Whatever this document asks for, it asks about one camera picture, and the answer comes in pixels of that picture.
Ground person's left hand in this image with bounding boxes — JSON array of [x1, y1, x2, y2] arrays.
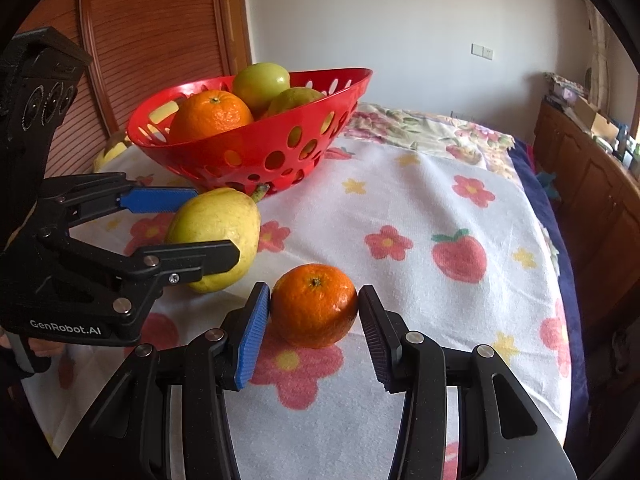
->
[[0, 334, 65, 358]]

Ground white floral fruit-print cloth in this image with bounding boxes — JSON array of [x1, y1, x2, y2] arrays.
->
[[22, 131, 574, 480]]

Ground wooden slatted wardrobe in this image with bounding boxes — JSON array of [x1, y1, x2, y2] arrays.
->
[[20, 0, 252, 177]]

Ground wooden cabinet counter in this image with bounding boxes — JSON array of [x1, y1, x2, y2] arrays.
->
[[534, 100, 639, 328]]

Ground green pear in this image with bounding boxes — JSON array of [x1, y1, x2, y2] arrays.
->
[[262, 87, 324, 118]]

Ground orange navel orange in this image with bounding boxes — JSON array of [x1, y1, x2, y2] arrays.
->
[[168, 90, 254, 144]]

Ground blue blanket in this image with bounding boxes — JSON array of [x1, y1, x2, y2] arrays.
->
[[508, 139, 589, 466]]

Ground red plastic perforated basket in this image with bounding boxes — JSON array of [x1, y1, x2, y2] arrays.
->
[[126, 67, 373, 194]]

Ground yellow plush toy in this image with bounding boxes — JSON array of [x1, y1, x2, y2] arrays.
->
[[92, 130, 131, 172]]

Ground small green apple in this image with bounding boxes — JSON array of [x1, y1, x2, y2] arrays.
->
[[232, 62, 291, 117]]

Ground small orange mandarin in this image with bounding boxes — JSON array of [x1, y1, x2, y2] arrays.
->
[[271, 263, 358, 349]]

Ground cardboard box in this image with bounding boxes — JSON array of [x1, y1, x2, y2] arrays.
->
[[573, 96, 620, 141]]

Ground floral bed sheet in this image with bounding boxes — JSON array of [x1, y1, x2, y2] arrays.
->
[[343, 103, 520, 182]]

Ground yellow-green pear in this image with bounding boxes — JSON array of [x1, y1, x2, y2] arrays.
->
[[165, 188, 262, 294]]

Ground white wall switch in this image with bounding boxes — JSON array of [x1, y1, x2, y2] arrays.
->
[[471, 44, 494, 61]]

